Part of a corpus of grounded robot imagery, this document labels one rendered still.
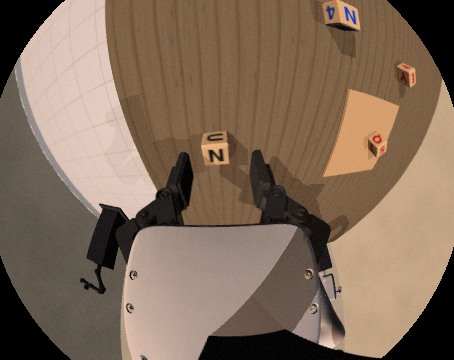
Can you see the tan flat mat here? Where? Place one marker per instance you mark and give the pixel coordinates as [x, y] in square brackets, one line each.
[363, 115]

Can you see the tan block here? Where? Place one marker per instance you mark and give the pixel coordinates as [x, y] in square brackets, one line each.
[340, 15]
[215, 148]
[406, 75]
[377, 144]

